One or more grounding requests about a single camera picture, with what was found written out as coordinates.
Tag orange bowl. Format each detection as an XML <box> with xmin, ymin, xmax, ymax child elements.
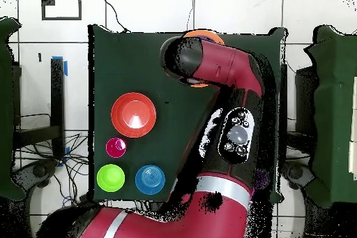
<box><xmin>181</xmin><ymin>29</ymin><xmax>225</xmax><ymax>88</ymax></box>

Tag red-orange bowl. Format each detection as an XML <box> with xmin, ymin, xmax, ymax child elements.
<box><xmin>110</xmin><ymin>91</ymin><xmax>158</xmax><ymax>139</ymax></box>

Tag small blue bowl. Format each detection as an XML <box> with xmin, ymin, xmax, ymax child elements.
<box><xmin>135</xmin><ymin>164</ymin><xmax>166</xmax><ymax>195</ymax></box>

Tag crimson cup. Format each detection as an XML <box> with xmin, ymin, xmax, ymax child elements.
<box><xmin>105</xmin><ymin>137</ymin><xmax>128</xmax><ymax>159</ymax></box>

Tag dark green tablecloth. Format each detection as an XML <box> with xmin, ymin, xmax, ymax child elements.
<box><xmin>88</xmin><ymin>24</ymin><xmax>287</xmax><ymax>202</ymax></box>

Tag purple cup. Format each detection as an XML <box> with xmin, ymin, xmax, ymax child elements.
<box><xmin>255</xmin><ymin>168</ymin><xmax>271</xmax><ymax>191</ymax></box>

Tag blue tape strip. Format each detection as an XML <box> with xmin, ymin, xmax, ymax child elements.
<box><xmin>51</xmin><ymin>55</ymin><xmax>68</xmax><ymax>77</ymax></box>

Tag black stand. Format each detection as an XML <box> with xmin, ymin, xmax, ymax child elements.
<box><xmin>279</xmin><ymin>64</ymin><xmax>317</xmax><ymax>149</ymax></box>
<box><xmin>12</xmin><ymin>58</ymin><xmax>66</xmax><ymax>161</ymax></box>

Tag black wheeled base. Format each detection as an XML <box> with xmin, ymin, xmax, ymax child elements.
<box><xmin>12</xmin><ymin>159</ymin><xmax>59</xmax><ymax>191</ymax></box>
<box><xmin>281</xmin><ymin>161</ymin><xmax>316</xmax><ymax>191</ymax></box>

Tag green cloth side table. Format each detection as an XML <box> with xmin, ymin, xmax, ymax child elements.
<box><xmin>0</xmin><ymin>16</ymin><xmax>26</xmax><ymax>201</ymax></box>
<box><xmin>305</xmin><ymin>24</ymin><xmax>357</xmax><ymax>208</ymax></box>

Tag white box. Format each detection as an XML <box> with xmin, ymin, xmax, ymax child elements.
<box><xmin>348</xmin><ymin>75</ymin><xmax>357</xmax><ymax>180</ymax></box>

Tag tangle of floor cables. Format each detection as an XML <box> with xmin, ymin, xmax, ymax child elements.
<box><xmin>13</xmin><ymin>113</ymin><xmax>90</xmax><ymax>208</ymax></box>

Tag black floor cable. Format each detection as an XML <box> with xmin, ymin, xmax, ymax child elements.
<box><xmin>100</xmin><ymin>0</ymin><xmax>131</xmax><ymax>34</ymax></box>

